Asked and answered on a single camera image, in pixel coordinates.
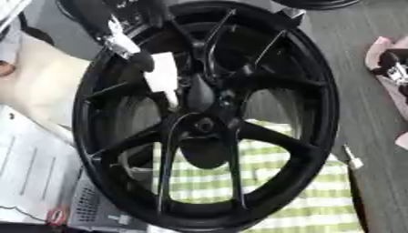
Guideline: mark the white pin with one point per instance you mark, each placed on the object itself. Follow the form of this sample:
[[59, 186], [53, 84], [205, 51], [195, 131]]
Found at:
[[162, 71], [353, 159]]

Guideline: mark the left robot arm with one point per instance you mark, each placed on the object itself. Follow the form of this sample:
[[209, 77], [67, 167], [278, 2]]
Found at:
[[121, 39]]

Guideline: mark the black spoked wheel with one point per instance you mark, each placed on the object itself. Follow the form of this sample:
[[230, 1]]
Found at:
[[297, 151]]

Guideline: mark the black round tyre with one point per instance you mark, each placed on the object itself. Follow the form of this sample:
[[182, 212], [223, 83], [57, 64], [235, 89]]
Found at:
[[313, 3]]

